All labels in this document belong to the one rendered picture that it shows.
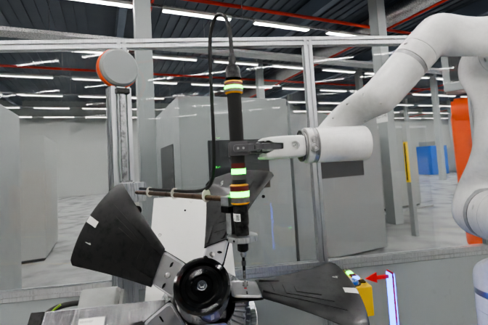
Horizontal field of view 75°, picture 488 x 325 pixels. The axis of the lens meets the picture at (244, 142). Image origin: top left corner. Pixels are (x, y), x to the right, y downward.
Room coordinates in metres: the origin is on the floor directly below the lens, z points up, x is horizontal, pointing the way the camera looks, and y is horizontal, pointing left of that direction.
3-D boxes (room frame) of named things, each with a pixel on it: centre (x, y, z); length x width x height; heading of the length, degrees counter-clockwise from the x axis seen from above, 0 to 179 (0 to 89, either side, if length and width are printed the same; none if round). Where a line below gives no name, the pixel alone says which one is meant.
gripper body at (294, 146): (0.76, -0.09, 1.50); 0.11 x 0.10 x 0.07; 97
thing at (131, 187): (1.21, 0.43, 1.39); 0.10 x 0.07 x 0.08; 42
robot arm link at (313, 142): (0.76, -0.15, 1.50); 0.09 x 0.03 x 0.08; 7
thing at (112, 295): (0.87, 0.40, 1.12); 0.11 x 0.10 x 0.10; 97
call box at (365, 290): (1.08, -0.31, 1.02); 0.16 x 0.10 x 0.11; 7
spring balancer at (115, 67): (1.28, 0.50, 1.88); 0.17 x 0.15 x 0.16; 97
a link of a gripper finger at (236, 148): (0.71, 0.00, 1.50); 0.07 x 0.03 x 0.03; 97
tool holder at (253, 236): (0.75, 0.02, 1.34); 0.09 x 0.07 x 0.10; 42
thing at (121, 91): (1.25, 0.47, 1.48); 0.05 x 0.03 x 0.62; 132
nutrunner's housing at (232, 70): (0.74, 0.02, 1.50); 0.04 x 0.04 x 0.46
